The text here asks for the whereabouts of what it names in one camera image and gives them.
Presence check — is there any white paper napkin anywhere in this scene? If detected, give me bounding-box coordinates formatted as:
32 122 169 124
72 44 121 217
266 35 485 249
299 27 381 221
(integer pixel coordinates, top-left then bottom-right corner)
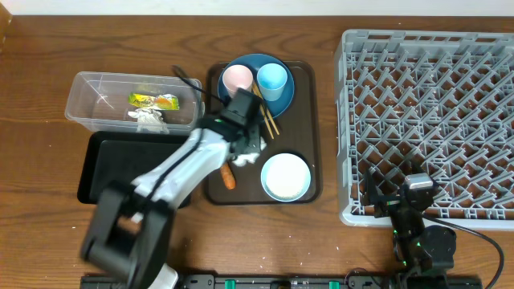
231 137 267 167

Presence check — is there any clear plastic bin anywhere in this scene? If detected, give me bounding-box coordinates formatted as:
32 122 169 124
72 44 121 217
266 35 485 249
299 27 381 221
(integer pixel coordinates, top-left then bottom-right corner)
65 71 205 135

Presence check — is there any pink plastic cup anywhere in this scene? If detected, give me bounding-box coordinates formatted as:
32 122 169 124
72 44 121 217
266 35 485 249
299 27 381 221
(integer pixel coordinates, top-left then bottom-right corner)
222 64 254 98

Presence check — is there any yellow orange snack wrapper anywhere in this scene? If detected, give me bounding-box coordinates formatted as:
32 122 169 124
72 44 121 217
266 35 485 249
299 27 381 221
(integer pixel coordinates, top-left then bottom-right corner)
128 93 180 111

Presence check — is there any light blue bowl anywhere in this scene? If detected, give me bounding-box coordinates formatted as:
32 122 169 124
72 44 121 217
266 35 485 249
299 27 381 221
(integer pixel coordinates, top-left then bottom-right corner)
260 153 312 202

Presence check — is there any dark blue plate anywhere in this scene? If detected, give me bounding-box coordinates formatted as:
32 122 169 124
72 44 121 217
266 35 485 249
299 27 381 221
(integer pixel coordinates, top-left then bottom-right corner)
218 54 295 117

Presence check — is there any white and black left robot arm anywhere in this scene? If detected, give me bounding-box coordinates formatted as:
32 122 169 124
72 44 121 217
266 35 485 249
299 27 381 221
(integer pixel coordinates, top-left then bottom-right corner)
80 116 262 288

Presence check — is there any brown plastic serving tray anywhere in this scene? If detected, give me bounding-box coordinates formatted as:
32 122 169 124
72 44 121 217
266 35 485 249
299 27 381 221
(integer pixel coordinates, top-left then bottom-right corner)
203 61 322 206

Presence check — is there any orange carrot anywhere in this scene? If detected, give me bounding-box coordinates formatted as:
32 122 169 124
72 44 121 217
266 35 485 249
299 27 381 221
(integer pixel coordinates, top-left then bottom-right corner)
220 163 236 189

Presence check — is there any black plastic bin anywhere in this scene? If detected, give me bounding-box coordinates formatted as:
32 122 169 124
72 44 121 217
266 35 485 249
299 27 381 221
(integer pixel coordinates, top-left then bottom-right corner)
77 131 187 204

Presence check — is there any light blue plastic cup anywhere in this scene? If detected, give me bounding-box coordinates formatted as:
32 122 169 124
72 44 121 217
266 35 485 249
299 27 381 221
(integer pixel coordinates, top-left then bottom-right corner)
257 63 288 101

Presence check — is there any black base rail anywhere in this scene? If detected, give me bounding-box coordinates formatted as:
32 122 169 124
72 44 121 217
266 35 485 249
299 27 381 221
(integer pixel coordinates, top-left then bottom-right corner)
80 275 483 289

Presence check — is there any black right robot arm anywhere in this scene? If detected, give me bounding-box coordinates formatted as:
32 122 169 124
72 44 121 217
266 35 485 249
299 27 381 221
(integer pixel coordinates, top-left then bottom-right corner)
363 166 456 288

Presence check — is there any grey dishwasher rack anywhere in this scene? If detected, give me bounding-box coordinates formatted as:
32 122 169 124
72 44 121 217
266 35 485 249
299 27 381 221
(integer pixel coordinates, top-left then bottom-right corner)
334 30 513 231

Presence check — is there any crumpled white paper in bin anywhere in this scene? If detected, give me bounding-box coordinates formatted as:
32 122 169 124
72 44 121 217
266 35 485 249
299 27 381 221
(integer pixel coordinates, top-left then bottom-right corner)
128 108 169 134

